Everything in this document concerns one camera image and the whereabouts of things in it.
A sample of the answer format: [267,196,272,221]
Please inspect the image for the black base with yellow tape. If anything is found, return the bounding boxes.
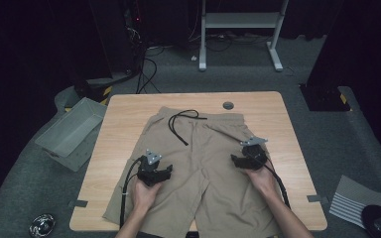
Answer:
[73,72,134,104]
[299,82,352,113]

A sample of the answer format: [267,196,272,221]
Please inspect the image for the beige drawstring shorts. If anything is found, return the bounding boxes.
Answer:
[101,105,283,238]

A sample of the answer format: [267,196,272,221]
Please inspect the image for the person's left hand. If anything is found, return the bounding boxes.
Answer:
[130,178,164,213]

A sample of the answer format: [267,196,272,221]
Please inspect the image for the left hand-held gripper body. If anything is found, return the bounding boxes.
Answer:
[135,148,167,188]

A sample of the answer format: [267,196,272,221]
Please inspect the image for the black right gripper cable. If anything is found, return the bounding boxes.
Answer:
[263,161,293,210]

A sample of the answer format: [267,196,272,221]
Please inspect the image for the grey plastic bin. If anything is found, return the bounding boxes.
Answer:
[34,96,109,173]

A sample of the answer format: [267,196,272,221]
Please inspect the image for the black equipment rack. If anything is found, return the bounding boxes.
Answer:
[88,0,148,78]

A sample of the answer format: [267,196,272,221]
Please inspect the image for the shiny silver object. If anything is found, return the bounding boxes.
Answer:
[28,212,57,238]

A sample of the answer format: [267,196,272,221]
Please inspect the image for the dark round object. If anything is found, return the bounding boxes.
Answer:
[360,204,381,238]

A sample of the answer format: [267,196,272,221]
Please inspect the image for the white metal stand frame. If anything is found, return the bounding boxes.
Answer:
[197,0,291,73]

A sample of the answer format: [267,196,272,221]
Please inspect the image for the person's right hand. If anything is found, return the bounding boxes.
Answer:
[243,161,280,200]

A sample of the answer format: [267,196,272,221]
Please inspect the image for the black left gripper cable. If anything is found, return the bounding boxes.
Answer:
[118,156,146,230]

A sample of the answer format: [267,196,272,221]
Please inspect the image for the grey striped sheet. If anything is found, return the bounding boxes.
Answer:
[328,174,381,230]

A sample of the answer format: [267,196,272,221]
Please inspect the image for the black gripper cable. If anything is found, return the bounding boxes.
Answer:
[118,156,146,230]
[263,161,293,210]

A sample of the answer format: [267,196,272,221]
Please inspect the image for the black floor cables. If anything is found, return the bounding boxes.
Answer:
[134,44,167,95]

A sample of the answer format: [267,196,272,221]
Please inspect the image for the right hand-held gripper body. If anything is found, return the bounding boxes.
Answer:
[239,136,269,172]

